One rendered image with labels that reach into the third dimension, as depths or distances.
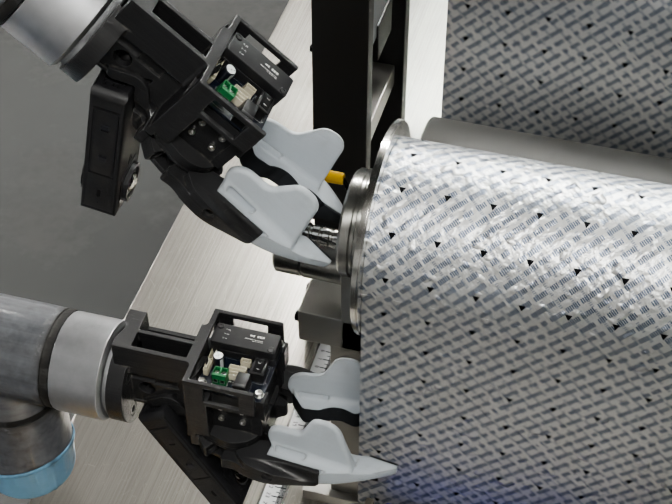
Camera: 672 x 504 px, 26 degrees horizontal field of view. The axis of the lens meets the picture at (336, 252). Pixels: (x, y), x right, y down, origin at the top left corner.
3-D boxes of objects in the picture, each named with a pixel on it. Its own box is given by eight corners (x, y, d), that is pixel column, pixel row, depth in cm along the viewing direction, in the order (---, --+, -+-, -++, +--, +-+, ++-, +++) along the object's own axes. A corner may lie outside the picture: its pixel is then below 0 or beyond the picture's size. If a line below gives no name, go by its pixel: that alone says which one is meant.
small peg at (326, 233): (304, 217, 98) (298, 230, 97) (344, 225, 97) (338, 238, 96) (304, 233, 98) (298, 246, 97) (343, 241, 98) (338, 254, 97)
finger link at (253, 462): (309, 488, 101) (197, 446, 104) (309, 501, 102) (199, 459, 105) (337, 439, 104) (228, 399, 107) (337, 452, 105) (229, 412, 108)
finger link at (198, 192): (252, 247, 91) (152, 148, 90) (238, 258, 93) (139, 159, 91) (282, 205, 95) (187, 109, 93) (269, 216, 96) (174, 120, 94)
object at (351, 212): (366, 145, 99) (336, 210, 93) (394, 150, 99) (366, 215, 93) (361, 231, 104) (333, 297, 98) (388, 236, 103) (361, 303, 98)
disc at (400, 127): (401, 231, 108) (408, 74, 98) (407, 232, 108) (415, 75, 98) (348, 378, 98) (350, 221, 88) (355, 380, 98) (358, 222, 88)
